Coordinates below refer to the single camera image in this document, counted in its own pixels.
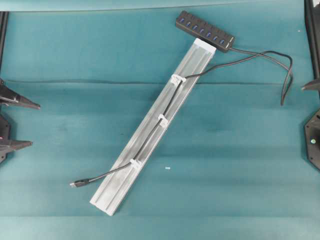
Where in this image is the white ring clip bottom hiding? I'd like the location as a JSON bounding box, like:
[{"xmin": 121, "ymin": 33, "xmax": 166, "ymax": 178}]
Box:
[{"xmin": 130, "ymin": 158, "xmax": 142, "ymax": 170}]

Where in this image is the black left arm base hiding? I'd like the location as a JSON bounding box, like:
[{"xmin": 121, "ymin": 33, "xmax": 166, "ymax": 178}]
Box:
[{"xmin": 0, "ymin": 115, "xmax": 11, "ymax": 163}]

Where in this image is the long aluminium rail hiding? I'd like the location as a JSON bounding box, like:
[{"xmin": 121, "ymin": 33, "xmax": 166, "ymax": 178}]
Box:
[{"xmin": 90, "ymin": 38, "xmax": 216, "ymax": 216}]

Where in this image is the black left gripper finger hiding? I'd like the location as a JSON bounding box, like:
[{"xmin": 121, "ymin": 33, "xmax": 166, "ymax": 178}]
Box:
[
  {"xmin": 0, "ymin": 139, "xmax": 33, "ymax": 156},
  {"xmin": 0, "ymin": 79, "xmax": 41, "ymax": 110}
]

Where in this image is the black USB cable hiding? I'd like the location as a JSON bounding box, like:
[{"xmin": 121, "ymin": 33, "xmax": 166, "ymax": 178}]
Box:
[{"xmin": 69, "ymin": 47, "xmax": 294, "ymax": 189}]

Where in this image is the white ring clip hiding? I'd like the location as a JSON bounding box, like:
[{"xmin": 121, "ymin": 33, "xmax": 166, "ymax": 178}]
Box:
[
  {"xmin": 130, "ymin": 158, "xmax": 142, "ymax": 170},
  {"xmin": 169, "ymin": 74, "xmax": 187, "ymax": 87},
  {"xmin": 158, "ymin": 114, "xmax": 169, "ymax": 129}
]

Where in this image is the black right frame post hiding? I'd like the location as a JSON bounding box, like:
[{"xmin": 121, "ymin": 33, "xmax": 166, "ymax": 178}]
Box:
[{"xmin": 304, "ymin": 0, "xmax": 320, "ymax": 79}]

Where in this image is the black multiport USB hub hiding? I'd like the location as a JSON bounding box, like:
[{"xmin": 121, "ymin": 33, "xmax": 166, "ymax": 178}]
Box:
[{"xmin": 175, "ymin": 10, "xmax": 236, "ymax": 53}]

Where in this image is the black frame post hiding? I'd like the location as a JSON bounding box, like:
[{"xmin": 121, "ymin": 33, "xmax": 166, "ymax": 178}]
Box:
[
  {"xmin": 0, "ymin": 11, "xmax": 10, "ymax": 67},
  {"xmin": 304, "ymin": 0, "xmax": 320, "ymax": 79}
]

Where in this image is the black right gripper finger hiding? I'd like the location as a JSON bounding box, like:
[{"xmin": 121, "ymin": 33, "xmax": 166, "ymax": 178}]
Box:
[{"xmin": 301, "ymin": 78, "xmax": 320, "ymax": 91}]

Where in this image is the white ring clip top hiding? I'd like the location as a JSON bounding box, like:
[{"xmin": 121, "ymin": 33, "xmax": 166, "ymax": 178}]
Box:
[{"xmin": 169, "ymin": 74, "xmax": 187, "ymax": 87}]

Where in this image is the white ring clip middle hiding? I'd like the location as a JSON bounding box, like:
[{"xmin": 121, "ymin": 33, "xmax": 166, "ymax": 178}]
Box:
[{"xmin": 158, "ymin": 114, "xmax": 169, "ymax": 129}]

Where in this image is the black left frame post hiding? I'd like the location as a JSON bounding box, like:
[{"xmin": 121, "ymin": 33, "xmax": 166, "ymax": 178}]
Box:
[{"xmin": 0, "ymin": 11, "xmax": 10, "ymax": 67}]

